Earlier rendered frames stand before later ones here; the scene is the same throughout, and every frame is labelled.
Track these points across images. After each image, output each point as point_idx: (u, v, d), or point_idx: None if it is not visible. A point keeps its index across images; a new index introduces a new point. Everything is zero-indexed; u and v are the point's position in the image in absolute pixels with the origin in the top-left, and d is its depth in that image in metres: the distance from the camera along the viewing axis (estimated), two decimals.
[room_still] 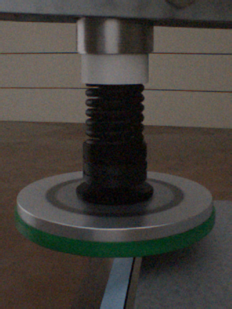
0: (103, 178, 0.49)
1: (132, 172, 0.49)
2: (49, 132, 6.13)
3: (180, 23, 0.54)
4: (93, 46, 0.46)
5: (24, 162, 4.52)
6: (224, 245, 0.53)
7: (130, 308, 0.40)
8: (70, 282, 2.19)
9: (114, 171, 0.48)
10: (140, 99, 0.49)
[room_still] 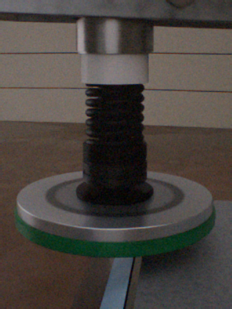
0: (103, 178, 0.49)
1: (132, 172, 0.49)
2: (49, 132, 6.13)
3: (180, 23, 0.54)
4: (93, 46, 0.46)
5: (24, 162, 4.52)
6: (224, 245, 0.53)
7: (130, 308, 0.40)
8: (70, 282, 2.19)
9: (114, 171, 0.48)
10: (140, 99, 0.49)
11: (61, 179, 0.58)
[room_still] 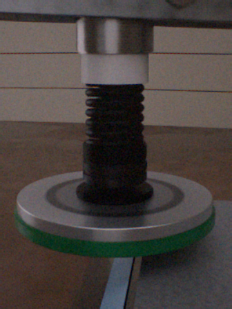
0: (103, 178, 0.49)
1: (132, 172, 0.49)
2: (49, 132, 6.13)
3: (180, 23, 0.54)
4: (93, 46, 0.46)
5: (24, 162, 4.52)
6: (224, 245, 0.53)
7: (130, 308, 0.40)
8: (70, 282, 2.19)
9: (114, 171, 0.48)
10: (140, 99, 0.49)
11: (37, 201, 0.50)
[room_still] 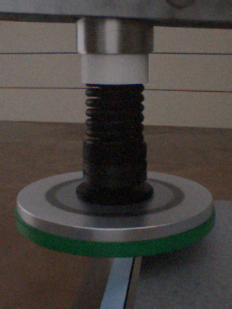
0: (103, 178, 0.49)
1: (132, 172, 0.49)
2: (49, 132, 6.13)
3: (180, 23, 0.54)
4: (93, 46, 0.46)
5: (24, 162, 4.52)
6: (224, 245, 0.53)
7: (130, 308, 0.40)
8: (70, 282, 2.19)
9: (114, 171, 0.48)
10: (140, 99, 0.49)
11: (143, 218, 0.45)
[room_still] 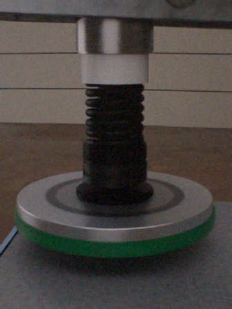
0: (103, 178, 0.49)
1: (132, 172, 0.49)
2: (16, 132, 6.10)
3: (180, 23, 0.54)
4: (93, 46, 0.46)
5: None
6: None
7: None
8: None
9: (114, 171, 0.48)
10: (140, 99, 0.49)
11: (143, 218, 0.45)
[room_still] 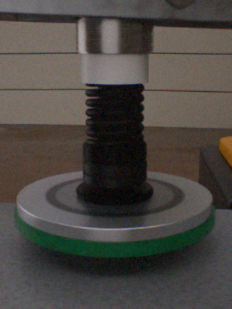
0: (103, 178, 0.49)
1: (132, 172, 0.49)
2: None
3: (180, 23, 0.54)
4: (93, 46, 0.46)
5: None
6: None
7: None
8: None
9: (114, 171, 0.48)
10: (140, 99, 0.49)
11: (143, 218, 0.45)
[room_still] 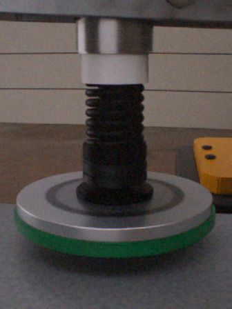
0: (103, 178, 0.49)
1: (132, 172, 0.49)
2: (3, 132, 6.11)
3: (180, 23, 0.54)
4: (93, 46, 0.46)
5: None
6: None
7: None
8: None
9: (114, 171, 0.48)
10: (140, 99, 0.49)
11: None
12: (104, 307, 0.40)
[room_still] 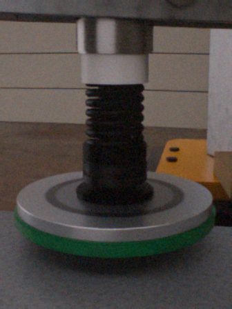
0: (103, 178, 0.49)
1: (132, 172, 0.49)
2: None
3: (180, 23, 0.54)
4: (93, 46, 0.46)
5: None
6: None
7: None
8: None
9: (114, 171, 0.48)
10: (140, 99, 0.49)
11: (143, 218, 0.45)
12: None
